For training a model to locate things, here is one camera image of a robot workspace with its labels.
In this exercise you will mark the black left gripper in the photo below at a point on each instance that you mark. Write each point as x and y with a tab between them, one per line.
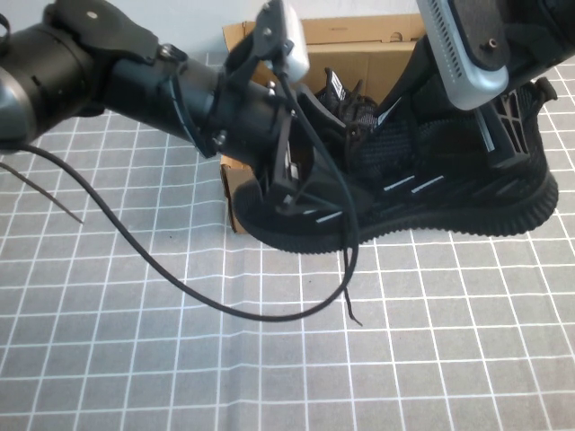
251	121

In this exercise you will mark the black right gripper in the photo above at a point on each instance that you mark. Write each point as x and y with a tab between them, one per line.
543	36

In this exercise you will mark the black knit sneaker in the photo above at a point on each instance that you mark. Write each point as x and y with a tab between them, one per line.
449	211
334	85

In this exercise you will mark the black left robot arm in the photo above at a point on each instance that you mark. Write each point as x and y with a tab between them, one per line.
54	76

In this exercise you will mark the brown cardboard shoe box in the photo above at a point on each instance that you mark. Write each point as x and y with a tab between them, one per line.
359	63

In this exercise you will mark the black knit sneaker, tied laces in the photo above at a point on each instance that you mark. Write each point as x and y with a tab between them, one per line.
334	85

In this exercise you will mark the grey white-checked tablecloth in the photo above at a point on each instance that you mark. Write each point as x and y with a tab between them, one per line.
179	359

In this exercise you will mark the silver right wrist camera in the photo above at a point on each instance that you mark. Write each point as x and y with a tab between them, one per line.
467	58

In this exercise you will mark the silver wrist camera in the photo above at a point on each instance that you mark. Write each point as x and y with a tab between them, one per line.
467	58
296	45

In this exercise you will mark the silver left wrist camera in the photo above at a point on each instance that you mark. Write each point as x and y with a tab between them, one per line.
296	45

